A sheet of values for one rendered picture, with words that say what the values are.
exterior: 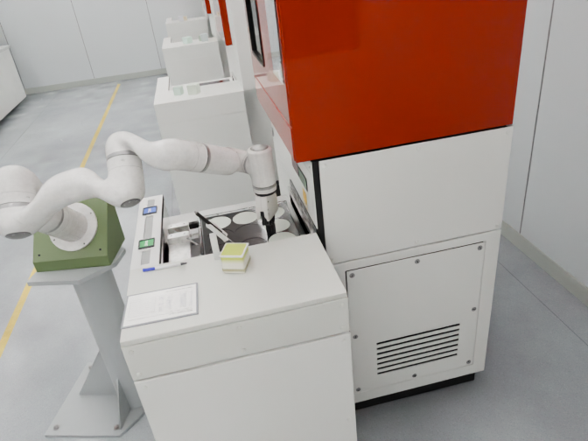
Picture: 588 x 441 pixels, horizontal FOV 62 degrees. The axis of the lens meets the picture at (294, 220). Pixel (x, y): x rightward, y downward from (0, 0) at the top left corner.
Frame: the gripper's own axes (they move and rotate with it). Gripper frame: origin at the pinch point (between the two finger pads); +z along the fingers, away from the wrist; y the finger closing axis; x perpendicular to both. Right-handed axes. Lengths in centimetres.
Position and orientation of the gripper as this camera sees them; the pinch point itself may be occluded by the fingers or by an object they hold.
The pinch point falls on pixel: (270, 227)
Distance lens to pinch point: 179.8
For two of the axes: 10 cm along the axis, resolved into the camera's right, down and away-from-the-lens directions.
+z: 1.0, 8.7, 4.9
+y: -3.4, 4.9, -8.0
